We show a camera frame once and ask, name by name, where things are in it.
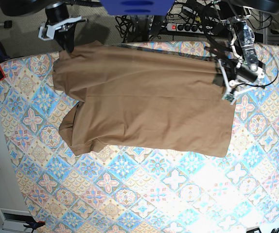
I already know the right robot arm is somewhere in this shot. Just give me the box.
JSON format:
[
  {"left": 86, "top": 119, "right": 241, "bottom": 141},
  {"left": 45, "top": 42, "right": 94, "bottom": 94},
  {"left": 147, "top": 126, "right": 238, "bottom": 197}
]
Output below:
[{"left": 0, "top": 0, "right": 101, "bottom": 53}]

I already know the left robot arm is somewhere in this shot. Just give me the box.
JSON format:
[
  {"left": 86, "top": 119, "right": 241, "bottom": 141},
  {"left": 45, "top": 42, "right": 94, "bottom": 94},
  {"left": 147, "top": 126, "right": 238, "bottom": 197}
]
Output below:
[{"left": 200, "top": 0, "right": 265, "bottom": 101}]

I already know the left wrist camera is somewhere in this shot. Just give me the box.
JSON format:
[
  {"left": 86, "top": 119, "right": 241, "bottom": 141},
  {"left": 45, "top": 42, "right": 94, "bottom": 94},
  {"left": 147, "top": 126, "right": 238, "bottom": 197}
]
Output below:
[{"left": 222, "top": 93, "right": 236, "bottom": 105}]

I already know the patterned tile tablecloth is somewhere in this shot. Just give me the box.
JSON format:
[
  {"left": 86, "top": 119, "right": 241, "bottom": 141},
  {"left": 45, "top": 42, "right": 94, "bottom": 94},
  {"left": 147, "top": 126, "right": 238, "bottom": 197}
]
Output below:
[{"left": 0, "top": 45, "right": 279, "bottom": 233}]

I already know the white power strip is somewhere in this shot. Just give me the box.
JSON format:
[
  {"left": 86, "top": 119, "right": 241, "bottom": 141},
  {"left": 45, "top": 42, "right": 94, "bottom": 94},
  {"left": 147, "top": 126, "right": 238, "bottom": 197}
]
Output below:
[{"left": 165, "top": 23, "right": 203, "bottom": 34}]

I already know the brown t-shirt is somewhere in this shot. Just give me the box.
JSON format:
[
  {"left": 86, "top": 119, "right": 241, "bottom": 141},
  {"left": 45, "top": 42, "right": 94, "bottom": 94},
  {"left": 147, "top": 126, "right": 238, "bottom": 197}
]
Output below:
[{"left": 52, "top": 42, "right": 235, "bottom": 157}]

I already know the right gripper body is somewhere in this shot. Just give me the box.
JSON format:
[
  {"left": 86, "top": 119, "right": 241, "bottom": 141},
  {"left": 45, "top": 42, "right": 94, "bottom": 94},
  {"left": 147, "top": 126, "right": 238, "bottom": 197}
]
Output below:
[{"left": 42, "top": 16, "right": 88, "bottom": 33}]

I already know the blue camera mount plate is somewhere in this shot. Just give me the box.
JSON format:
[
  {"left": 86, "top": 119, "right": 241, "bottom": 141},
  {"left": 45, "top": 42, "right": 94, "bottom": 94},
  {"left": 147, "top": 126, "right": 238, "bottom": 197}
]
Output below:
[{"left": 100, "top": 0, "right": 174, "bottom": 16}]

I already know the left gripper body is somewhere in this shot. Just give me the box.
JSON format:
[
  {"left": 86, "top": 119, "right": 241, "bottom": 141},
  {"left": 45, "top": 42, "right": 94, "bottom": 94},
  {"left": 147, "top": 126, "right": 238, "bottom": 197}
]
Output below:
[{"left": 217, "top": 59, "right": 265, "bottom": 95}]

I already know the orange black clamp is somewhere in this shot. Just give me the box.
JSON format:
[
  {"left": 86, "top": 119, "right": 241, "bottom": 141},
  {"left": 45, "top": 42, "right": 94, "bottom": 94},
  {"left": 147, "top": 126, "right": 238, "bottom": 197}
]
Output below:
[{"left": 23, "top": 221, "right": 46, "bottom": 230}]

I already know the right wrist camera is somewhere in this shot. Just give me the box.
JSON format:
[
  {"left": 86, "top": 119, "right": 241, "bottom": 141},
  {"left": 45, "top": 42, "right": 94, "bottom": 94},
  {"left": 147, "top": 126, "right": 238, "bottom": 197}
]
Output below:
[{"left": 38, "top": 25, "right": 55, "bottom": 41}]

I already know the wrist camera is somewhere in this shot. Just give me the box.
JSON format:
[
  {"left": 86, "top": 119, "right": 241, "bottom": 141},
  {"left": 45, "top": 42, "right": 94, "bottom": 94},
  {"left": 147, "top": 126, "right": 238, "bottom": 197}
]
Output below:
[
  {"left": 222, "top": 93, "right": 236, "bottom": 105},
  {"left": 38, "top": 25, "right": 55, "bottom": 41}
]

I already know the white wall vent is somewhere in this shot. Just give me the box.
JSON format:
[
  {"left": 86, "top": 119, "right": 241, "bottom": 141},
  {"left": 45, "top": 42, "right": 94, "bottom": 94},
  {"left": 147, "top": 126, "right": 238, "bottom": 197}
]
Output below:
[{"left": 0, "top": 208, "right": 34, "bottom": 233}]

